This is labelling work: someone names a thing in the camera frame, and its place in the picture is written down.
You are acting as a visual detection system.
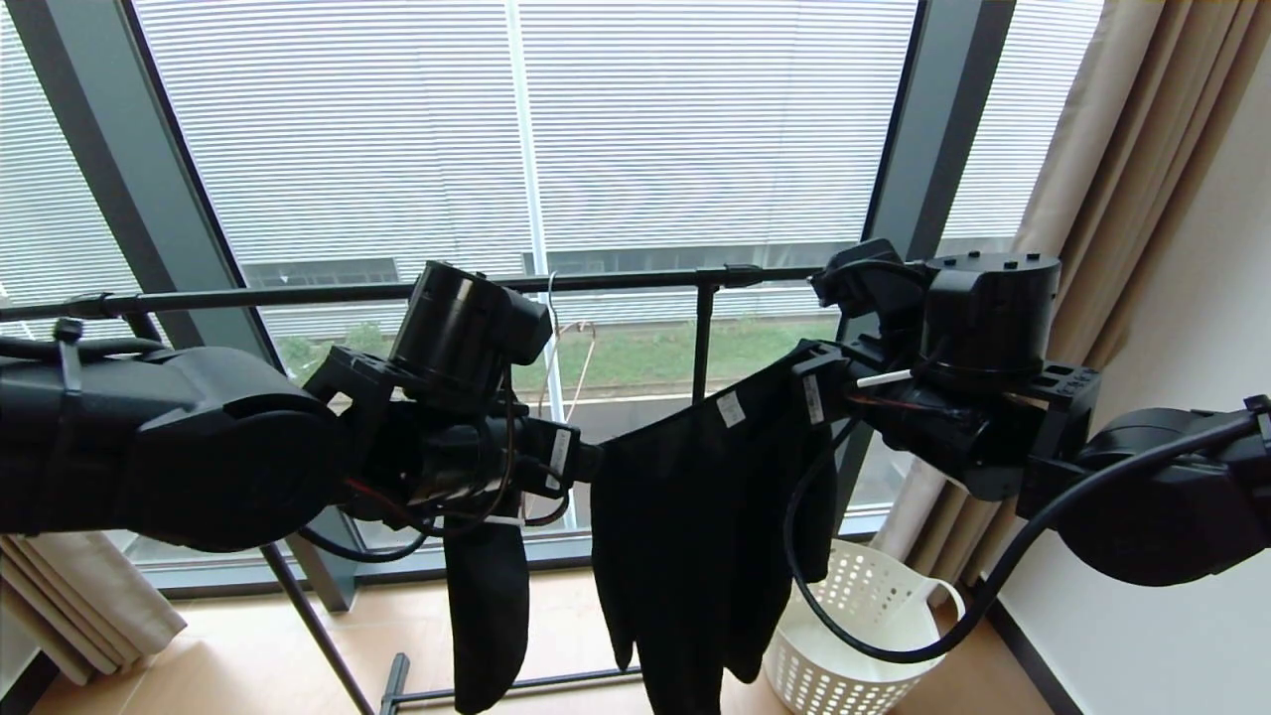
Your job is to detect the beige curtain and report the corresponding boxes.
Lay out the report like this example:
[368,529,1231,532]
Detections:
[874,0,1271,587]
[0,531,188,686]

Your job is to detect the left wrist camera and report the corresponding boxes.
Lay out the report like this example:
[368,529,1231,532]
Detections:
[501,288,555,366]

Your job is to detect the black garment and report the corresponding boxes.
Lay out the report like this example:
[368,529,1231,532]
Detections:
[591,343,845,715]

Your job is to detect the black clothes rack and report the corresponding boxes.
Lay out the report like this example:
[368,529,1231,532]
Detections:
[0,263,830,715]

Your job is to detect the pink clothes hanger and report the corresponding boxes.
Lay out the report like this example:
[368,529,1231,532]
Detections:
[536,271,599,420]

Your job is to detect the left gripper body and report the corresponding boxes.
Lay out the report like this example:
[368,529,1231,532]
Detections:
[392,412,604,517]

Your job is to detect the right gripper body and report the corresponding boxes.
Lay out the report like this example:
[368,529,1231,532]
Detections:
[794,343,1034,476]

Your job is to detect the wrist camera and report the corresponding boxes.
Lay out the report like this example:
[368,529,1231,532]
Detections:
[809,238,929,329]
[501,288,555,366]

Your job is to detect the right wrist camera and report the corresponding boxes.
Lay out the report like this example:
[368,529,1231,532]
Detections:
[809,238,929,329]

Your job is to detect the black shorts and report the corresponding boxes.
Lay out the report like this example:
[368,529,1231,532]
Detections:
[444,516,532,714]

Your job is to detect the white laundry basket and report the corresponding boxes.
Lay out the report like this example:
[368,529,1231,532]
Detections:
[763,539,966,715]

